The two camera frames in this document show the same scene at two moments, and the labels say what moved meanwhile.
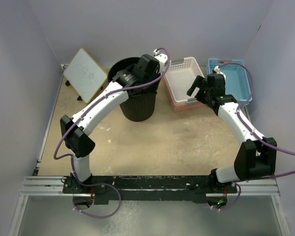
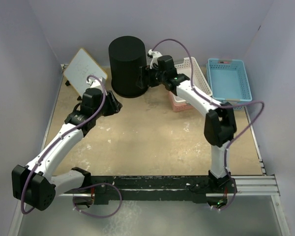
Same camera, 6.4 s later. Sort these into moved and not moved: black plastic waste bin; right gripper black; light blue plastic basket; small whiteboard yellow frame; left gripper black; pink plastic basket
Moved: right gripper black; black plastic waste bin; left gripper black
Not moved: small whiteboard yellow frame; light blue plastic basket; pink plastic basket
